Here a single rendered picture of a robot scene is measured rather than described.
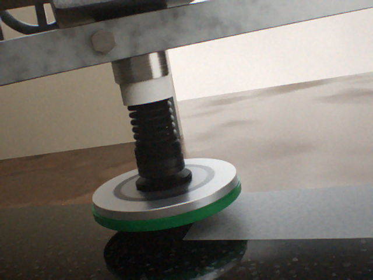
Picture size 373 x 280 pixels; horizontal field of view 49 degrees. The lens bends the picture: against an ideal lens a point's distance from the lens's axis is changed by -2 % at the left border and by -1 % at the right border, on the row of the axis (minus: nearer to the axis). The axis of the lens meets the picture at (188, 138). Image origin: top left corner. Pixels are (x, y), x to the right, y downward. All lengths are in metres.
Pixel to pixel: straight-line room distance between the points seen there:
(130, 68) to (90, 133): 5.30
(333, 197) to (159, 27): 0.33
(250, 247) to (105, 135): 5.30
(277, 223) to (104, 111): 5.20
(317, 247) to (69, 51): 0.36
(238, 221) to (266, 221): 0.04
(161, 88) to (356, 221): 0.30
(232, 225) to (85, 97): 5.25
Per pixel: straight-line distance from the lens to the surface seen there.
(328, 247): 0.50
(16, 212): 0.85
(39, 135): 6.19
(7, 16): 0.73
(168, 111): 0.57
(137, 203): 0.55
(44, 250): 0.64
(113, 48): 0.52
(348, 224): 0.54
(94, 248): 0.59
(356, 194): 0.63
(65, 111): 5.92
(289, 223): 0.56
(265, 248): 0.50
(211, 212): 0.53
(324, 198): 0.62
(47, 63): 0.52
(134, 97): 0.56
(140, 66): 0.54
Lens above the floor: 1.11
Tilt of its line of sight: 12 degrees down
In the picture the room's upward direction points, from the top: 10 degrees counter-clockwise
